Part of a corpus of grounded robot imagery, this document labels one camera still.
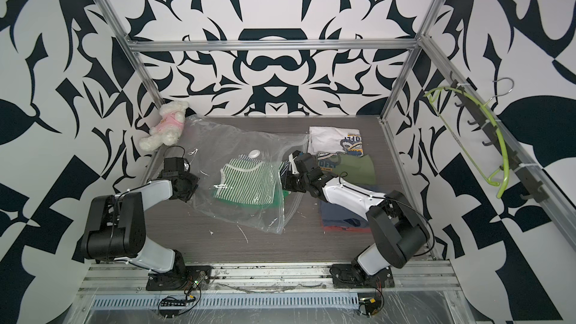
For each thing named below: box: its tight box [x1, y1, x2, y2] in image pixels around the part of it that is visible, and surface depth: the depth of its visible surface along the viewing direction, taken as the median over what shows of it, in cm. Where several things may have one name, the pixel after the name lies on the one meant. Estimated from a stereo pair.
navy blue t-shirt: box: [319, 200, 371, 228], surface depth 84 cm
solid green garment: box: [213, 189, 291, 211], surface depth 82 cm
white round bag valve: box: [248, 149, 261, 159], surface depth 101 cm
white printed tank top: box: [307, 126, 364, 157], surface depth 111 cm
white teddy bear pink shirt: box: [139, 100, 189, 153], surface depth 107 cm
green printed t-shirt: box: [316, 151, 377, 186], surface depth 101 cm
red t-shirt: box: [321, 222, 372, 234], surface depth 85 cm
